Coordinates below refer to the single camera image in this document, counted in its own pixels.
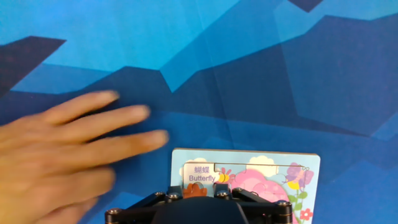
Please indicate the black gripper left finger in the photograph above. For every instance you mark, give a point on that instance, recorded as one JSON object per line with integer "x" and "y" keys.
{"x": 140, "y": 211}

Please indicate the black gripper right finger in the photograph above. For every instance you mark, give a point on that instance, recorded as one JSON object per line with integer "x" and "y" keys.
{"x": 264, "y": 208}

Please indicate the butterfly girl puzzle board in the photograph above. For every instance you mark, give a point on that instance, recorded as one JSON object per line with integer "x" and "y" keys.
{"x": 280, "y": 174}

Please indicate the person's right hand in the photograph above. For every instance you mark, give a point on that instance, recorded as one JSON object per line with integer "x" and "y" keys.
{"x": 46, "y": 155}

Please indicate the blue landscape print tablecloth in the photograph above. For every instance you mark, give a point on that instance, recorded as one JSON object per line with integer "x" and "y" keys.
{"x": 248, "y": 77}

